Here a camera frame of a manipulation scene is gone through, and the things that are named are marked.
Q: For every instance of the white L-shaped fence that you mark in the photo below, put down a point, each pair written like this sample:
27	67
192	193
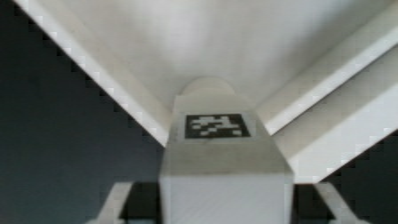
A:
345	123

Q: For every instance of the white square tabletop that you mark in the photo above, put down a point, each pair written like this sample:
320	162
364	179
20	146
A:
149	43

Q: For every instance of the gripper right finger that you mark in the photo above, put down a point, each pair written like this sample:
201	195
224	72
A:
320	207

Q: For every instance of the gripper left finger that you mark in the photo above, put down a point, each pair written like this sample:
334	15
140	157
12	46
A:
131	204

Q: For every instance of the white table leg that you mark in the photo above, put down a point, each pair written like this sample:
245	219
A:
226	178

